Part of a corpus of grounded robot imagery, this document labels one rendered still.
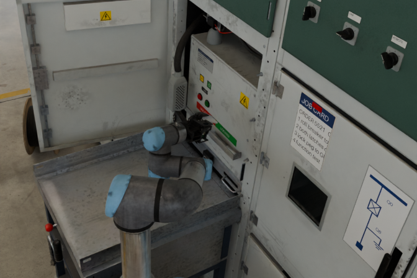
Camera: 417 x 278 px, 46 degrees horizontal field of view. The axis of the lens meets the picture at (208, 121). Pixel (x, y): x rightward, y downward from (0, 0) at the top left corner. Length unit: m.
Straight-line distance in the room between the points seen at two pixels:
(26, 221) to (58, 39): 1.46
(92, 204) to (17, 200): 1.35
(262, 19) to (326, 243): 0.74
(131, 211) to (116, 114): 1.13
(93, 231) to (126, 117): 0.64
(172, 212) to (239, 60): 0.88
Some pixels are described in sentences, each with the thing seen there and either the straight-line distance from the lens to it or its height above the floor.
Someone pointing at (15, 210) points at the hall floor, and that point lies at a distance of 3.34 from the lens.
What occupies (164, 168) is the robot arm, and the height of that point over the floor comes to 1.22.
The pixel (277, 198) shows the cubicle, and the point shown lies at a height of 1.11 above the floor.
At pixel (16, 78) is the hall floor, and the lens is 4.61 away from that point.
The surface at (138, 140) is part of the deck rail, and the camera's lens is 2.36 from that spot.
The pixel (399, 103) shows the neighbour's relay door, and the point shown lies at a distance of 1.27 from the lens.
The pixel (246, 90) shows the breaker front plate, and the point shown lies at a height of 1.35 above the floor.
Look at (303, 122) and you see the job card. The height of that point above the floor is 1.47.
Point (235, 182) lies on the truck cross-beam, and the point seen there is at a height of 0.91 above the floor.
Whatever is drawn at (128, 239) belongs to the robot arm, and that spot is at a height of 1.28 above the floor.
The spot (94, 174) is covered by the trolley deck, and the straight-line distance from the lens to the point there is 2.24.
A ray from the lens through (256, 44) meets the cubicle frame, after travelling 1.69.
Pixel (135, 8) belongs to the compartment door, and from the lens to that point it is 2.11.
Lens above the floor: 2.35
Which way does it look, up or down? 36 degrees down
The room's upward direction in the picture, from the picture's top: 5 degrees clockwise
